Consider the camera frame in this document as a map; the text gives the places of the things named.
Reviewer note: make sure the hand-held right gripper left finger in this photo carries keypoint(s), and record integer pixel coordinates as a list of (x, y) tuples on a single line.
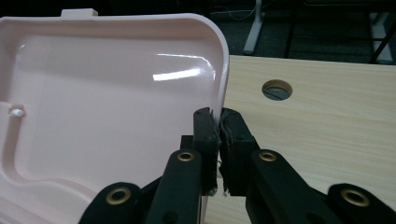
[(207, 149)]

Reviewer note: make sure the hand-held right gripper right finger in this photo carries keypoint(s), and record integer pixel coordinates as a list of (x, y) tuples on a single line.
[(236, 149)]

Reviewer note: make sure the pink storage box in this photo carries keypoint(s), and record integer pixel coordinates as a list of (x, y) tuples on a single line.
[(102, 109)]

